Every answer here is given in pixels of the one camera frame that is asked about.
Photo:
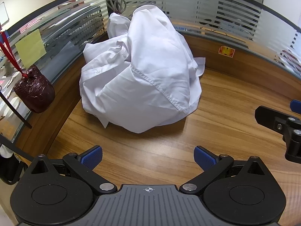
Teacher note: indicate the yellow sticky note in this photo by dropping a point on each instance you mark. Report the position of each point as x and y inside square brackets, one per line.
[30, 48]

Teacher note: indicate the white shirt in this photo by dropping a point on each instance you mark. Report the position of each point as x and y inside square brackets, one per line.
[145, 75]

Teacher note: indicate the white wall board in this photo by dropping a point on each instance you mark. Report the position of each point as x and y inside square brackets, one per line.
[3, 13]

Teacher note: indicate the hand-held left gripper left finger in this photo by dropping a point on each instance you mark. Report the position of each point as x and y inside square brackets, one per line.
[93, 157]

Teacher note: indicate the dark red carved ornament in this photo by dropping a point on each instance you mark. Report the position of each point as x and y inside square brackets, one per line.
[35, 91]

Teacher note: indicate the red yellow sticker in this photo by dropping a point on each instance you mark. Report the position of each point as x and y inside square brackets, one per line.
[226, 51]

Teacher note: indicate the red ribbon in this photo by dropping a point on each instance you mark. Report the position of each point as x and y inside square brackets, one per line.
[10, 51]

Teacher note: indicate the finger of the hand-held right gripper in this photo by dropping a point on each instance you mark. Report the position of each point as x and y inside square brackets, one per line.
[296, 106]
[270, 119]

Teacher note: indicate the black rod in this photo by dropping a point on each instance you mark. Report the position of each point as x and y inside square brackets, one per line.
[16, 111]

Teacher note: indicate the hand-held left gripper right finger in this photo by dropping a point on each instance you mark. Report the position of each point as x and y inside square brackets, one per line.
[204, 159]

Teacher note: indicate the glass and wood desk partition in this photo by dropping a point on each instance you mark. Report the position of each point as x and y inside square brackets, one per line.
[65, 87]
[188, 9]

